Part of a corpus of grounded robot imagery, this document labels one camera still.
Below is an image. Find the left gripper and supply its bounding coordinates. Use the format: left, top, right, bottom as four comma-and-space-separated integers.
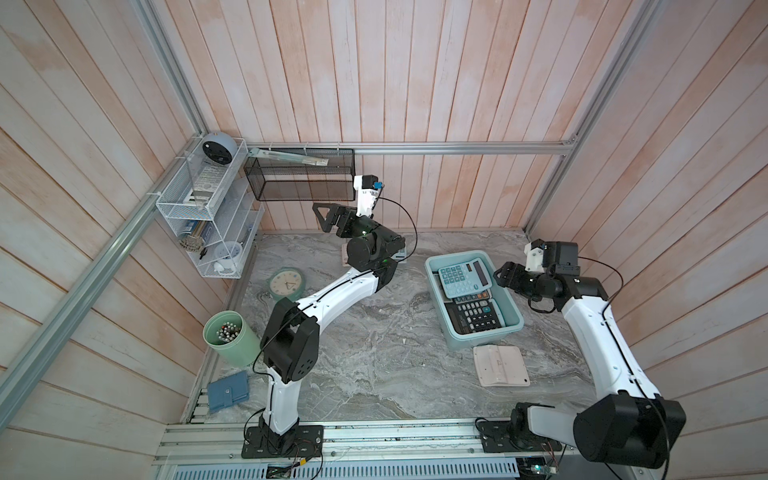
312, 202, 401, 248

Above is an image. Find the upturned light blue calculator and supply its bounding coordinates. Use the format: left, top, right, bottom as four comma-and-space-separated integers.
438, 257, 491, 299

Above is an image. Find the mint green storage box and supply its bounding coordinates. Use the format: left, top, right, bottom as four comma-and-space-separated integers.
425, 250, 524, 351

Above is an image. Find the black calculator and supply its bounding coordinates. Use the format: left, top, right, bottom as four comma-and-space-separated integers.
444, 298, 505, 335

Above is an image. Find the upturned pink calculator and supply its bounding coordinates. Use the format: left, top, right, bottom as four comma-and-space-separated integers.
473, 345, 531, 387

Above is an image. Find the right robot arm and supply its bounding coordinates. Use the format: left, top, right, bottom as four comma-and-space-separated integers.
494, 239, 687, 472

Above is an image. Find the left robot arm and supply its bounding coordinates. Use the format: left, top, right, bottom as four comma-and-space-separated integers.
257, 203, 406, 438

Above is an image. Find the black mesh basket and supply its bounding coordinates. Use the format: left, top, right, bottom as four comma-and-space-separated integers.
245, 147, 356, 202

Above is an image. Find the green round clock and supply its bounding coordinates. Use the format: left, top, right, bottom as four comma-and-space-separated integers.
267, 267, 306, 301

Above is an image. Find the ruler on basket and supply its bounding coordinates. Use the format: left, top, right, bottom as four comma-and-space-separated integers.
248, 148, 329, 167

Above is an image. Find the white mug on shelf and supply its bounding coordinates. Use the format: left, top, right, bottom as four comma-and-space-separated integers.
213, 241, 243, 275

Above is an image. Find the grey round alarm clock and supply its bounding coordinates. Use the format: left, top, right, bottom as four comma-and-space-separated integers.
202, 132, 238, 165

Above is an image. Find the green pen cup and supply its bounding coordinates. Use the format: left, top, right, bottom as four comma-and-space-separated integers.
203, 310, 261, 367

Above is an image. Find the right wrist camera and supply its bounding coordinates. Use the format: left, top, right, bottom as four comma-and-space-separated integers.
524, 239, 546, 273

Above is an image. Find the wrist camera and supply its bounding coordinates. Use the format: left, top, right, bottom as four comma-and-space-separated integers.
353, 175, 383, 217
524, 239, 546, 273

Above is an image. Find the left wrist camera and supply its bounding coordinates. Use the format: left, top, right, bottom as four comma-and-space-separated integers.
353, 175, 383, 217

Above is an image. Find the white wire shelf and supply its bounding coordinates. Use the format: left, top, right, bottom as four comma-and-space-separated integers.
156, 136, 264, 279

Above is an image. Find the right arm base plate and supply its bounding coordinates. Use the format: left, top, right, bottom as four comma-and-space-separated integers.
474, 417, 563, 453

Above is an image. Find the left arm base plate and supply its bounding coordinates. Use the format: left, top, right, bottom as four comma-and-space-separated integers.
241, 425, 324, 459

